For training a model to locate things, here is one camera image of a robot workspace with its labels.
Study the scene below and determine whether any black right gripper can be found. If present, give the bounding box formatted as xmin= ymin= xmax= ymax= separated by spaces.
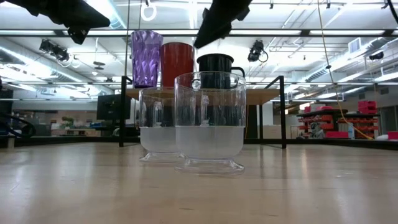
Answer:
xmin=193 ymin=0 xmax=253 ymax=49

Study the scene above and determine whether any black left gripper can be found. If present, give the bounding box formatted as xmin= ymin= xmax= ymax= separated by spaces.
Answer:
xmin=34 ymin=0 xmax=111 ymax=45

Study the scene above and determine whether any black speckled enamel mug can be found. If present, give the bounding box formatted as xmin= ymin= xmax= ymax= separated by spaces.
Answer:
xmin=196 ymin=52 xmax=246 ymax=90

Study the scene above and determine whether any orange cup white inside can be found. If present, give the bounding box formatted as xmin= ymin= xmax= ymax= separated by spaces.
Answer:
xmin=160 ymin=42 xmax=195 ymax=88

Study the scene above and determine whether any purple faceted plastic tumbler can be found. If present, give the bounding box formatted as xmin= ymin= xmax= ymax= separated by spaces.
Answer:
xmin=130 ymin=29 xmax=164 ymax=89

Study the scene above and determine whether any clear footed glass mug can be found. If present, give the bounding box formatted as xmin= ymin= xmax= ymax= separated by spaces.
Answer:
xmin=138 ymin=86 xmax=187 ymax=164
xmin=174 ymin=71 xmax=247 ymax=175

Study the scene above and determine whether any black rig light beam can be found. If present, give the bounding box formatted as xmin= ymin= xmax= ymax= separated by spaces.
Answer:
xmin=0 ymin=29 xmax=398 ymax=38

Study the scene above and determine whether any black monitor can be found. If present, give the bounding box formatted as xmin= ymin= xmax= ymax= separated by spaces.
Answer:
xmin=96 ymin=94 xmax=131 ymax=121

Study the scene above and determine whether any small green plant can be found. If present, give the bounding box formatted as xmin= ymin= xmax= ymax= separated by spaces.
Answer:
xmin=60 ymin=114 xmax=76 ymax=130

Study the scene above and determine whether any black rack with red bins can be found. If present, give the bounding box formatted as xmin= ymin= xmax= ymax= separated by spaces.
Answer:
xmin=297 ymin=105 xmax=382 ymax=140

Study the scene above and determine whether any red flat bin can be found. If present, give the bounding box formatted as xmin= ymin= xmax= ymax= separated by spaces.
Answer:
xmin=325 ymin=131 xmax=349 ymax=139

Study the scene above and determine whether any red plastic crate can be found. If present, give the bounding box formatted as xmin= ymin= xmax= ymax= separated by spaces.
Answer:
xmin=358 ymin=100 xmax=377 ymax=115

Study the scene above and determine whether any white hanging ring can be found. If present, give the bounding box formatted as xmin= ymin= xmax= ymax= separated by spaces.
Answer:
xmin=140 ymin=0 xmax=158 ymax=22

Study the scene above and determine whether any black cable loop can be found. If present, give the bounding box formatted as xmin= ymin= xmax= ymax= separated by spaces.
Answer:
xmin=0 ymin=112 xmax=37 ymax=139

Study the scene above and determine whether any black metal rig frame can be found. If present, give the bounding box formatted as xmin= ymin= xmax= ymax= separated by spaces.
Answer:
xmin=0 ymin=136 xmax=398 ymax=151

